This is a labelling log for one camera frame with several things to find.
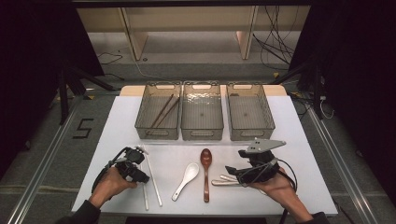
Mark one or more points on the white ceramic spoon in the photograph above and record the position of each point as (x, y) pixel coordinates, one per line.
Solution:
(191, 171)

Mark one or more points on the beige wooden shelf unit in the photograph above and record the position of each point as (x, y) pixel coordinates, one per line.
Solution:
(186, 18)

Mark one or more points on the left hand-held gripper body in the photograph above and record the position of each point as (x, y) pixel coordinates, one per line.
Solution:
(134, 155)

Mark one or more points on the aluminium floor rail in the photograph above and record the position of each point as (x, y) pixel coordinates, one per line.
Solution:
(342, 165)
(43, 165)

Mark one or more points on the black tripod stand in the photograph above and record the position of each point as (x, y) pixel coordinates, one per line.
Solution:
(316, 90)
(63, 93)

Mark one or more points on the person's right hand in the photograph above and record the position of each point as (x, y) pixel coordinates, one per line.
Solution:
(280, 189)

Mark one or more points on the smoky transparent plastic bin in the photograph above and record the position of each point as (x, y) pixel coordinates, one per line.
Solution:
(202, 112)
(249, 112)
(157, 109)

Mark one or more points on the black curtain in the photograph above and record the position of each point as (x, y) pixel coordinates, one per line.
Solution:
(358, 77)
(37, 62)

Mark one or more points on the person's left hand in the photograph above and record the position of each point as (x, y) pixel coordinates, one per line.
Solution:
(109, 186)

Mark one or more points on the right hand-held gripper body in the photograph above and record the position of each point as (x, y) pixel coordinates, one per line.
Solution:
(261, 165)

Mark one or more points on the brown wooden spoon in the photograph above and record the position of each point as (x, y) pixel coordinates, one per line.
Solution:
(206, 157)

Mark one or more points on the yellow floor tape piece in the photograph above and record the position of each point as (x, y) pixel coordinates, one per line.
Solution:
(89, 97)
(276, 75)

